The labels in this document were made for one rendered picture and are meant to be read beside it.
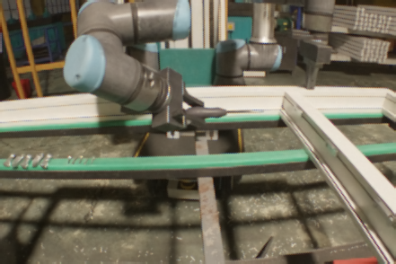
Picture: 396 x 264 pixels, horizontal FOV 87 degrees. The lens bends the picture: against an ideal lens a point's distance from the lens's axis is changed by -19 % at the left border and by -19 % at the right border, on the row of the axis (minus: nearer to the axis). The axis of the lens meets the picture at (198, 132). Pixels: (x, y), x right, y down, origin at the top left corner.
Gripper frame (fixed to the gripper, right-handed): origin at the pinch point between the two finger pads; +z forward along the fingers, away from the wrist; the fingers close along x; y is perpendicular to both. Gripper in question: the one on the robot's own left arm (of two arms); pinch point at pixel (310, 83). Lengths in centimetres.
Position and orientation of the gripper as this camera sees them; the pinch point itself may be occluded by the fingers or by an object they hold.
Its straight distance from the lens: 86.2
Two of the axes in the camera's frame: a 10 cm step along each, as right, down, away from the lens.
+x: -0.5, -4.8, 8.7
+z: 0.2, 8.7, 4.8
